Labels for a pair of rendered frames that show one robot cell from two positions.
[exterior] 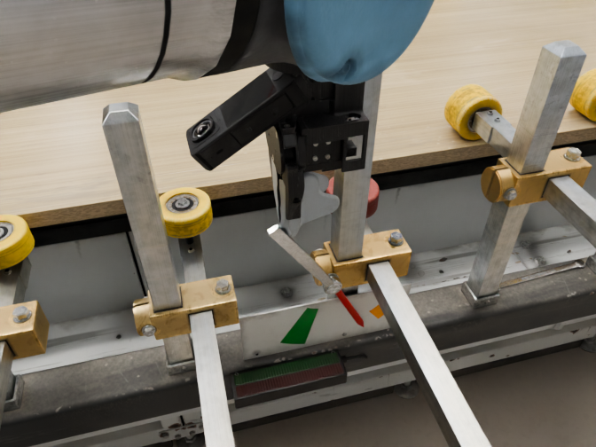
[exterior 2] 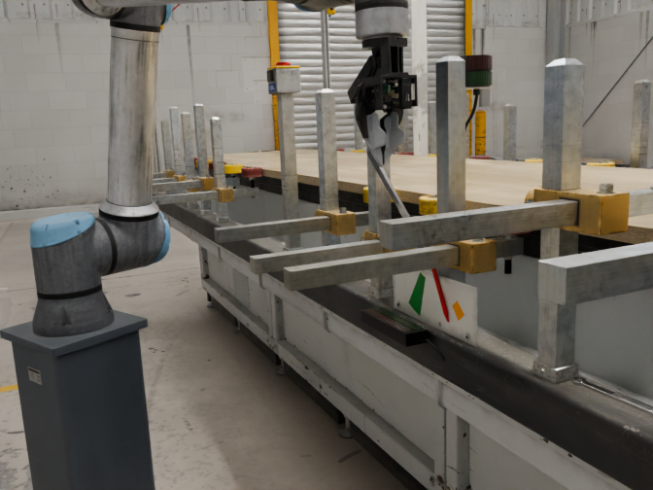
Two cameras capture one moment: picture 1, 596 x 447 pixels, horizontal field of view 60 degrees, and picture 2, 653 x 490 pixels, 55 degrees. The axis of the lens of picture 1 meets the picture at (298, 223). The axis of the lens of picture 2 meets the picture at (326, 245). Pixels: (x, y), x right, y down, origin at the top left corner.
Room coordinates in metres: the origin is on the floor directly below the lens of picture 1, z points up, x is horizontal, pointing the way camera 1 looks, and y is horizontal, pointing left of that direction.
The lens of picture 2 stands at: (0.12, -1.09, 1.07)
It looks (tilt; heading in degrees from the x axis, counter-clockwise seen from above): 11 degrees down; 80
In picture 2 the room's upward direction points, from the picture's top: 2 degrees counter-clockwise
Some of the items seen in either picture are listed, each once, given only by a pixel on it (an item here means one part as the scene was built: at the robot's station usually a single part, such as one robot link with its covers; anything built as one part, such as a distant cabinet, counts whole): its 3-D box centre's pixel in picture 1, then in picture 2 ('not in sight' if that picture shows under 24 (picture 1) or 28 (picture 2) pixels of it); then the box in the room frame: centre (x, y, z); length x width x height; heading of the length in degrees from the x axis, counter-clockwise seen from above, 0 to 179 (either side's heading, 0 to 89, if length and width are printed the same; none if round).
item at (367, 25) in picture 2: not in sight; (383, 26); (0.42, 0.00, 1.23); 0.10 x 0.09 x 0.05; 15
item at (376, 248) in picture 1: (358, 258); (460, 250); (0.52, -0.09, 0.85); 0.13 x 0.06 x 0.05; 105
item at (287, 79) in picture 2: not in sight; (284, 81); (0.32, 0.67, 1.18); 0.07 x 0.07 x 0.08; 15
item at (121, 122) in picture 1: (161, 276); (379, 209); (0.45, 0.18, 0.89); 0.03 x 0.03 x 0.48; 15
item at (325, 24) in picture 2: not in sight; (330, 90); (0.88, 2.93, 1.25); 0.15 x 0.08 x 1.10; 105
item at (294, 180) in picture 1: (290, 177); (368, 113); (0.39, 0.01, 1.08); 0.05 x 0.02 x 0.09; 15
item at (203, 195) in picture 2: not in sight; (203, 196); (0.07, 1.33, 0.81); 0.43 x 0.03 x 0.04; 15
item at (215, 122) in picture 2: not in sight; (220, 180); (0.14, 1.38, 0.86); 0.03 x 0.03 x 0.48; 15
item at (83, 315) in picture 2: not in sight; (72, 304); (-0.25, 0.51, 0.65); 0.19 x 0.19 x 0.10
